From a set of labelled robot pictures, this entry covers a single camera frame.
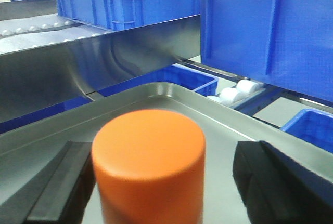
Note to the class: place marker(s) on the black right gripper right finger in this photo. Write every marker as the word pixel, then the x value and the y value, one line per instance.
pixel 276 189

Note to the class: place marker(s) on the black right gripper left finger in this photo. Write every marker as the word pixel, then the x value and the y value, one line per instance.
pixel 58 193

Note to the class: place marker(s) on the grey metal tray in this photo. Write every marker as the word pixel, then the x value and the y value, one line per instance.
pixel 25 151

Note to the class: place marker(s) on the blue bin lower right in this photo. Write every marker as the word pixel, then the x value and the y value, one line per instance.
pixel 313 126

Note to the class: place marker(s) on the white roller track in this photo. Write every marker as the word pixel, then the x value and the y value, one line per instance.
pixel 243 89

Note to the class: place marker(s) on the blue bin below middle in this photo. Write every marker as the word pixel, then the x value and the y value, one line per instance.
pixel 194 80

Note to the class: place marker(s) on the blue crate upper right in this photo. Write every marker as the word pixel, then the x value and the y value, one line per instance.
pixel 286 43

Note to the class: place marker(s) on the steel shelf rail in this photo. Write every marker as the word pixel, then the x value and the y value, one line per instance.
pixel 41 77

